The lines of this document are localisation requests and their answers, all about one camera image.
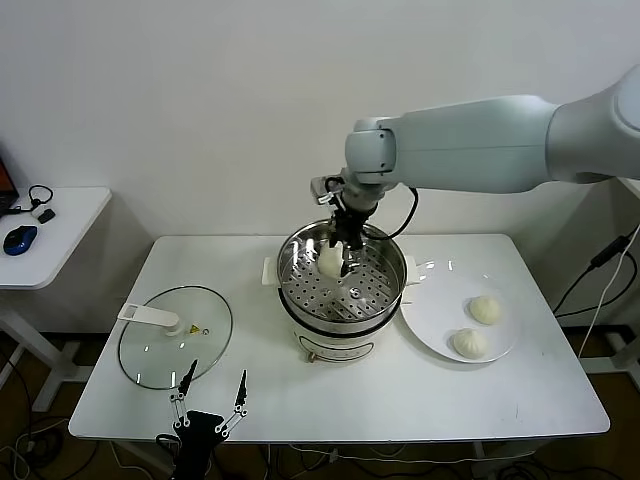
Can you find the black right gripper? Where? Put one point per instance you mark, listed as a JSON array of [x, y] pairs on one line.
[[352, 227]]

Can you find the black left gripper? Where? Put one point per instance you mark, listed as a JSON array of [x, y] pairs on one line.
[[196, 442]]

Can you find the white steamed baozi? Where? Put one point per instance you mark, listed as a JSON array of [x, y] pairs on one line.
[[470, 345], [485, 310], [329, 262]]

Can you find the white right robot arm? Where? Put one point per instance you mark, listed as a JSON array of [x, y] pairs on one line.
[[475, 145]]

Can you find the steel perforated steamer basket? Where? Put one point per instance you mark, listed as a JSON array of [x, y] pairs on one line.
[[372, 307]]

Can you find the white electric cooking pot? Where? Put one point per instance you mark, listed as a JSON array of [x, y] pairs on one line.
[[330, 345]]

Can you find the white round plate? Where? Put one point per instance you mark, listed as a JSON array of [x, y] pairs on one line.
[[430, 320]]

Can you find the large white table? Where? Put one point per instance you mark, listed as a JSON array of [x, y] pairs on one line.
[[350, 405]]

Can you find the small white side table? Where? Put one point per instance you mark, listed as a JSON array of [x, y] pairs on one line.
[[65, 240]]

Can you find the small black device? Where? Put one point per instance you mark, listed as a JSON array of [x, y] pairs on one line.
[[46, 217]]

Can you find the blue computer mouse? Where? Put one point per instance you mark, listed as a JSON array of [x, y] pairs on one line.
[[20, 240]]

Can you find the laptop with red screen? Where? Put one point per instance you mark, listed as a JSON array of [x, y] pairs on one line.
[[5, 200]]

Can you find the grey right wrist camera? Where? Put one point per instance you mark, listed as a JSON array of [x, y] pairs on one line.
[[322, 189]]

